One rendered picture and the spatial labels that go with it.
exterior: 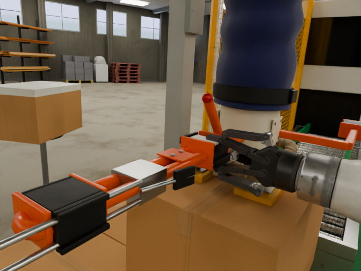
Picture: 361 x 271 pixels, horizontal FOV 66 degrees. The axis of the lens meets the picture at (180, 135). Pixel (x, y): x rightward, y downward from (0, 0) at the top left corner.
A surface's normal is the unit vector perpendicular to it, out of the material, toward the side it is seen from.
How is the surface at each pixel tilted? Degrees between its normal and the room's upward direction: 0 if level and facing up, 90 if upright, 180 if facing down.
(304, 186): 90
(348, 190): 78
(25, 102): 90
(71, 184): 0
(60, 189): 0
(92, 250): 0
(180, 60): 90
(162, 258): 90
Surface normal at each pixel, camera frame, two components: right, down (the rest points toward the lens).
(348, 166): -0.33, -0.82
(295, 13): 0.52, -0.11
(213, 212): 0.06, -0.97
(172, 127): -0.56, 0.18
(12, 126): -0.19, 0.25
